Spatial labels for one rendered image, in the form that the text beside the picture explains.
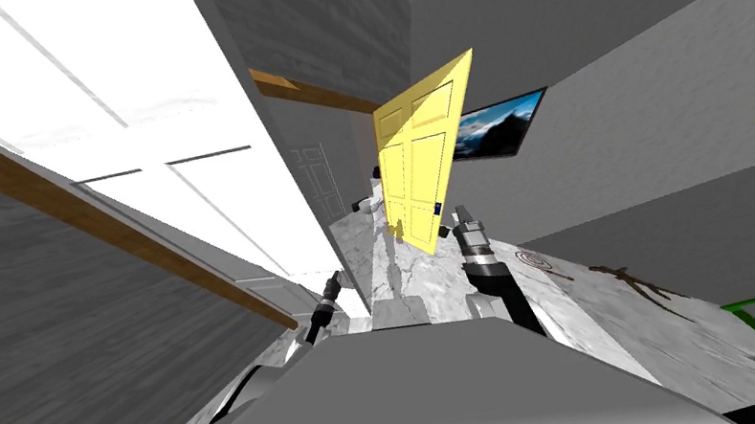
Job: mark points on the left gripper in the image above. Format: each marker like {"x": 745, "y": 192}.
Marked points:
{"x": 332, "y": 287}

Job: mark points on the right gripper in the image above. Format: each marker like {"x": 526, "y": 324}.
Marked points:
{"x": 471, "y": 234}

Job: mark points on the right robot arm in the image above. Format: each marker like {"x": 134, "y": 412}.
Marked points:
{"x": 495, "y": 281}

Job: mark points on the yellow door knob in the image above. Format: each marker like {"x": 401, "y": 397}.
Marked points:
{"x": 396, "y": 230}

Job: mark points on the yellow panel door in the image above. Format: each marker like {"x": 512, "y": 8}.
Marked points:
{"x": 422, "y": 157}

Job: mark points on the grey panel door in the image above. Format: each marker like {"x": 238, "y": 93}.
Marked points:
{"x": 321, "y": 183}

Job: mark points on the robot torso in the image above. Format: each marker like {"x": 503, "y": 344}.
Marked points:
{"x": 420, "y": 407}

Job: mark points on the white panel door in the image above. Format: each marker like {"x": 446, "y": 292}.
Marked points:
{"x": 171, "y": 100}

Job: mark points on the mountain landscape wall picture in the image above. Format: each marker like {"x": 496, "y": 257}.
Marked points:
{"x": 496, "y": 127}

